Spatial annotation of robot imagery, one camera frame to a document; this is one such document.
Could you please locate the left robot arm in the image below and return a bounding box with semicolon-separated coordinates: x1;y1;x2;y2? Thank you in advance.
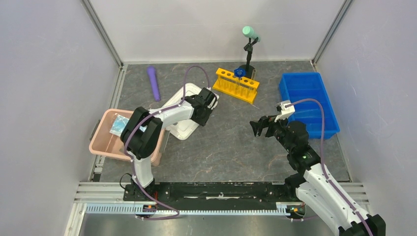
120;88;218;201

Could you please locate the packaged face mask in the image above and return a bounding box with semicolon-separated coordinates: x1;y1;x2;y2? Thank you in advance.
109;114;129;137

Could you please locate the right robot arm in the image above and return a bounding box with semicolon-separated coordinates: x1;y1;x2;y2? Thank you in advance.
250;116;387;236

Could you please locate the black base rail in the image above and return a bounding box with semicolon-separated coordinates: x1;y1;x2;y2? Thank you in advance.
74;182;312;220

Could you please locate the long glass rod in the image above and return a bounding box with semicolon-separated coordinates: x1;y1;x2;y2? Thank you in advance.
294;109;315;118

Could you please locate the purple microphone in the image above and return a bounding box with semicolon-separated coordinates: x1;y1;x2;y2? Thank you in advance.
147;66;161;102

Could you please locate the white plastic lid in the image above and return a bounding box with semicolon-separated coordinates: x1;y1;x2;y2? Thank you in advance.
157;83;219;140

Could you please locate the black microphone stand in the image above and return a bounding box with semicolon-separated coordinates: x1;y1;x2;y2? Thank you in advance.
238;37;259;79

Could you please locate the yellow test tube rack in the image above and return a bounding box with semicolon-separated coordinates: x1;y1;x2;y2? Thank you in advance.
212;68;260;104

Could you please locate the glass tube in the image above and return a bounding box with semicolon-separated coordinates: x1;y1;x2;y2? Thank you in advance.
250;69;257;93

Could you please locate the blue plastic tray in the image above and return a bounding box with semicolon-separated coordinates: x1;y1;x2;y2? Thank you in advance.
279;72;340;139

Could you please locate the blue bulb dropper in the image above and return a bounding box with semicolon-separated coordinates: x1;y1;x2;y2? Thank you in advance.
233;68;260;105

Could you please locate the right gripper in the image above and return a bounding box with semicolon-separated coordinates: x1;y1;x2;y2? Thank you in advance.
249;112;293;153

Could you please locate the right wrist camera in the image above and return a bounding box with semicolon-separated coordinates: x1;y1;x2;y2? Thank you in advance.
274;100;295;122

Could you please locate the pink plastic bin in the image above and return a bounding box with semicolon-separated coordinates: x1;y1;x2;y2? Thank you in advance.
89;109;169;166

